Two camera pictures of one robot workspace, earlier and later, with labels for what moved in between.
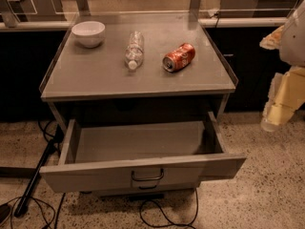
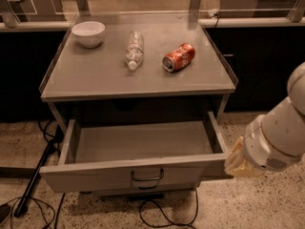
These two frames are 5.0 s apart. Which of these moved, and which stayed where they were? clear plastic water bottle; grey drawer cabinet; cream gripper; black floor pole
Moved: cream gripper
Stayed: black floor pole; grey drawer cabinet; clear plastic water bottle
